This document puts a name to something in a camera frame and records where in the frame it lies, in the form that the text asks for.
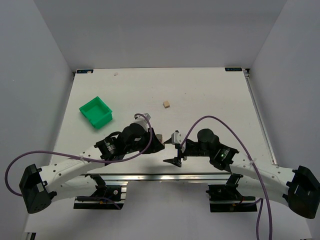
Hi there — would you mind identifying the aluminium frame rail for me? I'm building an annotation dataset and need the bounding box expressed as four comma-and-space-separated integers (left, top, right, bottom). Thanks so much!
242, 68, 279, 167
79, 171, 285, 183

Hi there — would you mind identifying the blue corner label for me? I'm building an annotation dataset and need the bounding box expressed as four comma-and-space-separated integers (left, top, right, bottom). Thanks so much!
76, 69, 94, 74
224, 67, 243, 72

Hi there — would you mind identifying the green plastic tray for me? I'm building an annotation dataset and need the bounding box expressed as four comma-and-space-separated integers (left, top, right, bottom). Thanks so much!
79, 96, 113, 129

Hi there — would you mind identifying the dark olive cube block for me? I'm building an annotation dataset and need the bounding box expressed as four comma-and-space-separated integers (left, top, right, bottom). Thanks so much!
156, 134, 163, 143

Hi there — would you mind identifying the wood cube with number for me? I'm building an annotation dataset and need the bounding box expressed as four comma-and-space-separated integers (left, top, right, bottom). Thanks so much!
163, 101, 170, 109

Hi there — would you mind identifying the aluminium right frame rail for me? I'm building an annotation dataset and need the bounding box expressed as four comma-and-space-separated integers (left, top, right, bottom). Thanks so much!
242, 68, 279, 167

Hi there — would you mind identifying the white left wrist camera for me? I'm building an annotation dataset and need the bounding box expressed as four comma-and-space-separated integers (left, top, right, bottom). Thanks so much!
133, 113, 151, 132

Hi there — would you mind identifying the blue left corner label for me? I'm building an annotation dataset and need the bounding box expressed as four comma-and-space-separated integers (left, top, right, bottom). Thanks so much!
76, 69, 94, 74

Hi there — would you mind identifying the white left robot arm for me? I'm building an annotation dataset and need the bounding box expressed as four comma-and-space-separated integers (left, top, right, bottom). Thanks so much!
19, 122, 165, 214

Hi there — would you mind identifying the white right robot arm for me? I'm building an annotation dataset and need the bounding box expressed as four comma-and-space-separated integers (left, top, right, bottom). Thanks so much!
165, 128, 320, 219

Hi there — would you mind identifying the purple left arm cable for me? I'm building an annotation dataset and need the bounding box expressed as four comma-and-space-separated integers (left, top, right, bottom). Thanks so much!
4, 113, 154, 210

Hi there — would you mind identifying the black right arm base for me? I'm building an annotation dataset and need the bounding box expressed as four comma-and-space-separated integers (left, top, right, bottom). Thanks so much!
205, 174, 261, 213

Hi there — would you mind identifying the aluminium front frame rail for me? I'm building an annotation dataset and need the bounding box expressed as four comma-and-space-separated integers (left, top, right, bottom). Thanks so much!
79, 171, 285, 183

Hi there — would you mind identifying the blue right corner label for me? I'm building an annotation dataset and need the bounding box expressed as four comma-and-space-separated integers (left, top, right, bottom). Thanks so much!
224, 67, 243, 72

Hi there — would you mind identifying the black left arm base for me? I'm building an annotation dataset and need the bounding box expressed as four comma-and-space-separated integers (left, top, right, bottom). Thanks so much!
73, 173, 128, 210

